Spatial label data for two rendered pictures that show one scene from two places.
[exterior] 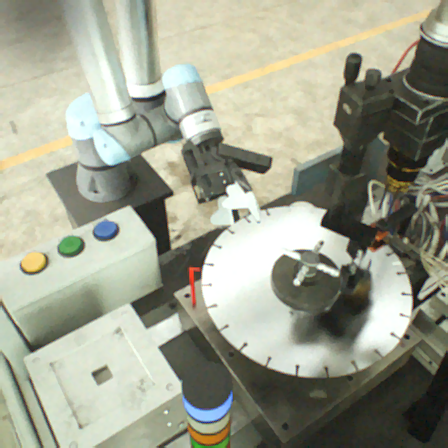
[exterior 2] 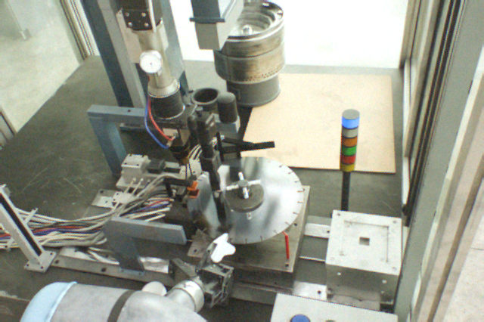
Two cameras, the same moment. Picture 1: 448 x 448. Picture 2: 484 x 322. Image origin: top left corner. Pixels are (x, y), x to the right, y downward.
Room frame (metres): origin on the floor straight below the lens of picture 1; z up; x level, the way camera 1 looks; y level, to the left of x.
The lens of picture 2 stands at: (0.95, 0.59, 1.91)
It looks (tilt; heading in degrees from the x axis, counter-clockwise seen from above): 43 degrees down; 235
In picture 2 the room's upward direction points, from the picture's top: 9 degrees counter-clockwise
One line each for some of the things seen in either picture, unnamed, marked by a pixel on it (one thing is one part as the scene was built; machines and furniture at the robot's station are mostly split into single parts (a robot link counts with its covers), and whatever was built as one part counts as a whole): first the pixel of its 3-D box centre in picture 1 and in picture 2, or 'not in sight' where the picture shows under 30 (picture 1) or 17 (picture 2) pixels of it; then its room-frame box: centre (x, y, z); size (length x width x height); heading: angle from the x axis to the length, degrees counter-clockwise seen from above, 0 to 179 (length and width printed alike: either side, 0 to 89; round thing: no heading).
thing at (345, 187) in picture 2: not in sight; (345, 193); (0.17, 0.01, 0.86); 0.02 x 0.02 x 0.22
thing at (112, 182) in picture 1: (104, 166); not in sight; (0.90, 0.30, 0.80); 0.15 x 0.15 x 0.10
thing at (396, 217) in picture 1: (389, 230); (181, 189); (0.55, -0.29, 0.95); 0.10 x 0.03 x 0.07; 124
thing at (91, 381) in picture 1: (111, 394); (362, 257); (0.30, 0.18, 0.82); 0.18 x 0.18 x 0.15; 34
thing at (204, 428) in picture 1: (208, 405); (349, 128); (0.17, 0.01, 1.11); 0.05 x 0.04 x 0.03; 34
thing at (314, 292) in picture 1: (306, 274); (244, 193); (0.44, -0.13, 0.96); 0.11 x 0.11 x 0.03
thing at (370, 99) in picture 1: (356, 141); (205, 140); (0.50, -0.18, 1.17); 0.06 x 0.05 x 0.20; 115
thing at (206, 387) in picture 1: (207, 391); (350, 119); (0.17, 0.01, 1.14); 0.05 x 0.04 x 0.03; 34
